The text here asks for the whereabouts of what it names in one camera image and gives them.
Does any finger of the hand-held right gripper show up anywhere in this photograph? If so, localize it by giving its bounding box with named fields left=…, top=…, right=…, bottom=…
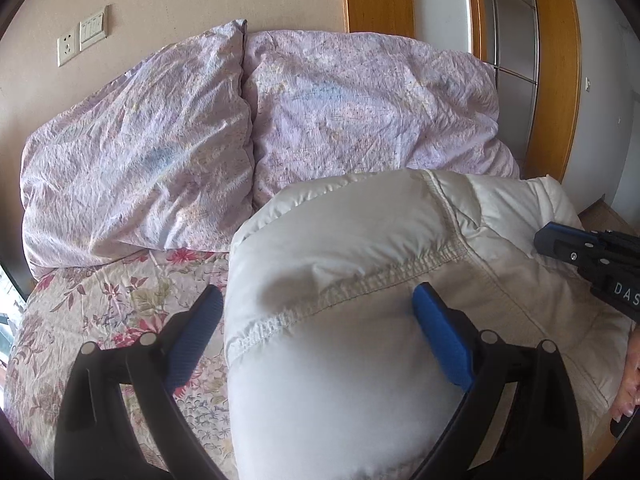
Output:
left=533, top=222, right=603, bottom=275

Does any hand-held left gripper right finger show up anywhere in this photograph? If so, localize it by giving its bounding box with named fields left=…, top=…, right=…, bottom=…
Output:
left=411, top=282, right=585, bottom=480

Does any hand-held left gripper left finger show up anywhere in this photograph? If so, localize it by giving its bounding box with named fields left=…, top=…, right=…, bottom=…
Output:
left=52, top=285, right=225, bottom=480

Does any white down jacket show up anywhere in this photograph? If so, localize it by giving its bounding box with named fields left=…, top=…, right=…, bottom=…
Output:
left=223, top=169, right=632, bottom=480

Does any person's right hand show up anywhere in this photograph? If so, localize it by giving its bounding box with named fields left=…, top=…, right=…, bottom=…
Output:
left=611, top=331, right=640, bottom=423

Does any floral bedsheet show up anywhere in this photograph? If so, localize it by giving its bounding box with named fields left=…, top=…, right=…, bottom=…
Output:
left=2, top=247, right=241, bottom=480

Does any window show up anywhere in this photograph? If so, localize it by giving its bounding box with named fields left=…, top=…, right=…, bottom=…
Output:
left=0, top=260, right=27, bottom=356

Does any wooden frosted glass door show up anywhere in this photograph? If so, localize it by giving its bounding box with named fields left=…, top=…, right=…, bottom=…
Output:
left=464, top=0, right=582, bottom=187

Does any white wall socket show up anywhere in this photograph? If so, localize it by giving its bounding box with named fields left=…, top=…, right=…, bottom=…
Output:
left=56, top=29, right=79, bottom=68

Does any white wall switch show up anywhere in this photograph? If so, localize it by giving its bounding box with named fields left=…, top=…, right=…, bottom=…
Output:
left=78, top=5, right=109, bottom=52

